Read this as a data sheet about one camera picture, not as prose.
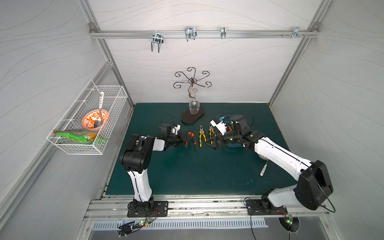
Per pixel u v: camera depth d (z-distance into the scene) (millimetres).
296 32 765
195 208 749
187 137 932
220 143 676
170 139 841
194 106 935
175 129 898
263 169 861
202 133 1013
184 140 886
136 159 501
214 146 689
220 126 703
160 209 737
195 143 958
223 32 783
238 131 635
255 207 733
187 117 1098
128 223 717
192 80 908
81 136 538
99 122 661
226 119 698
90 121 671
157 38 783
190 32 764
